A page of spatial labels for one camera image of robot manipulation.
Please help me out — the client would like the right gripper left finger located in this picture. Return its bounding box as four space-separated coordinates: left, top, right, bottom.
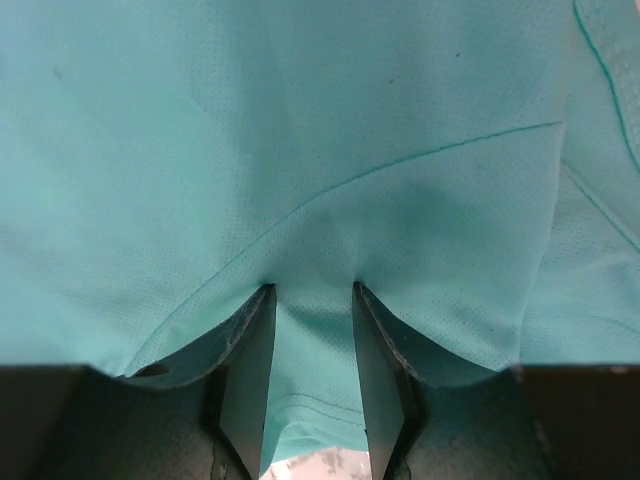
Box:
126 284 277 475

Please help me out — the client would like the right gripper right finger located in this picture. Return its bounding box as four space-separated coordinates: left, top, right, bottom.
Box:
352 282 496 479

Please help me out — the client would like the teal t shirt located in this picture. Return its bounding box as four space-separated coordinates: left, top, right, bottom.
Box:
1 1 639 466

